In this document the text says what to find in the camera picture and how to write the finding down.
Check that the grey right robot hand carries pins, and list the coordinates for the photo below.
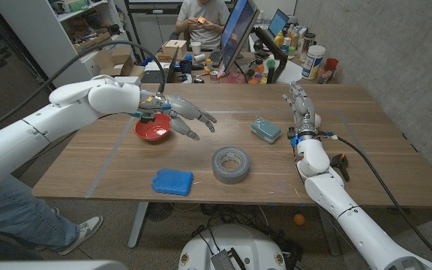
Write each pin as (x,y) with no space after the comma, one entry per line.
(306,112)

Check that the white shelf unit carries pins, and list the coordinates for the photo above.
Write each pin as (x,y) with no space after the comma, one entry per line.
(47,37)

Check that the black orange clamp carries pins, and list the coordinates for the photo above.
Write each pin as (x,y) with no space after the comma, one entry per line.
(340,161)

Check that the tilted computer monitor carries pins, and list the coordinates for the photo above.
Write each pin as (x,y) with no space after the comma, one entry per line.
(238,30)

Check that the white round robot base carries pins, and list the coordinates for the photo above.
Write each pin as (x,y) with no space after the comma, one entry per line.
(234,240)

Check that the open laptop blue screen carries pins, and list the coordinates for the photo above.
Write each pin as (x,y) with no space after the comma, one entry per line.
(278,22)

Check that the orange ball on floor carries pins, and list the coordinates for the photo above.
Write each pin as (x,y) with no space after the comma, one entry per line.
(299,219)

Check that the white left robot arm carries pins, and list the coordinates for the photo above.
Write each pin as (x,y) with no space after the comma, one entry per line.
(51,120)

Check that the blue ice pack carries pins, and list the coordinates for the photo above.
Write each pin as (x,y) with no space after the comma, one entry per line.
(173,182)

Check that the seated person grey shirt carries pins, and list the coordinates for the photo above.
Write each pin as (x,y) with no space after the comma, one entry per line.
(204,35)

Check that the grey table leg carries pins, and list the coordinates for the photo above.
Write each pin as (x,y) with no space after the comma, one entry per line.
(330,240)
(138,225)

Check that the teal soap box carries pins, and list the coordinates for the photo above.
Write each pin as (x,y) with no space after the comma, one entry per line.
(265,130)

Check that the dark blue mug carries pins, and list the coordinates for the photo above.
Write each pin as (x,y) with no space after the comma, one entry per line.
(185,66)

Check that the red bowl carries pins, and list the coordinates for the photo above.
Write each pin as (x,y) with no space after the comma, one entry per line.
(152,132)

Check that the black laptop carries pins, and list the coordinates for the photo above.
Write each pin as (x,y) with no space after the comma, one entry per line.
(152,76)

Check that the white labelled canister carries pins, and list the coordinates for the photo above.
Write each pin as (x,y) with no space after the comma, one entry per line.
(312,62)

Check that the soda can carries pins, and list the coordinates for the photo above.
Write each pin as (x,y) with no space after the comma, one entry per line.
(214,77)

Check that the white power box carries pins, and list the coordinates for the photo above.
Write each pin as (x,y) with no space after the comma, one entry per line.
(129,79)

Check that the small closed cardboard box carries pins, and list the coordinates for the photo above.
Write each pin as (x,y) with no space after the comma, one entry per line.
(174,48)

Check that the colourful puzzle cube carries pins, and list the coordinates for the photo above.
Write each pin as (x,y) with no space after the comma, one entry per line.
(201,20)

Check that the black keyboard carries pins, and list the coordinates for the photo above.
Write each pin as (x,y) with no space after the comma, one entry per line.
(216,58)

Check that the white robot chest shell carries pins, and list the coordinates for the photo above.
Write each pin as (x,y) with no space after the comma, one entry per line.
(51,265)

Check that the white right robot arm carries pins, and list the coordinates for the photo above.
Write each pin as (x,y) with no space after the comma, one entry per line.
(328,191)

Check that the standing person in jeans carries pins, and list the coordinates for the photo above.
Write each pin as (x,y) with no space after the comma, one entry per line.
(21,217)

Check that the white paper cup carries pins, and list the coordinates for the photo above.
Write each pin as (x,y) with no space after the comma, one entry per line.
(195,48)

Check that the grey duct tape roll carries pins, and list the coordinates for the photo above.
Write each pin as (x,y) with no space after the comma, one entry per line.
(219,173)

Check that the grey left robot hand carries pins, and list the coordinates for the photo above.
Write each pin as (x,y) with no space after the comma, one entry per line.
(178,107)

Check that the open cardboard box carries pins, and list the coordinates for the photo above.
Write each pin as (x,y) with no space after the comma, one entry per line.
(116,65)

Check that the yellow bottle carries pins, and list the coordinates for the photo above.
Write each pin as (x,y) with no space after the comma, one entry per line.
(279,39)

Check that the green ball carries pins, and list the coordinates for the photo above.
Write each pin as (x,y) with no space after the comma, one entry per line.
(270,63)

